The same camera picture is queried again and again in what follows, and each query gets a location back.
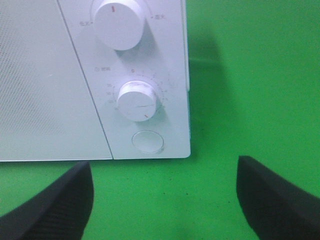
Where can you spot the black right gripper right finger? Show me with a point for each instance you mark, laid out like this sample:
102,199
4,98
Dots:
273,207

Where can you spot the white upper power knob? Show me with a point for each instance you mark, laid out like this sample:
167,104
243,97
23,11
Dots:
119,24

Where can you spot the white microwave door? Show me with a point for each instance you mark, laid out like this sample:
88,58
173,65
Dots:
47,112

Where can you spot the white microwave oven body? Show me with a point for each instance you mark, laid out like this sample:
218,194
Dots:
159,59

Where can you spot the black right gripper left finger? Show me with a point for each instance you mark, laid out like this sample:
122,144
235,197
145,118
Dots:
59,212

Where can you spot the white timer knob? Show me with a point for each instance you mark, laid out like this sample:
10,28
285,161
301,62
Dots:
137,101

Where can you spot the round white door release button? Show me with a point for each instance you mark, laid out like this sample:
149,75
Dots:
148,141

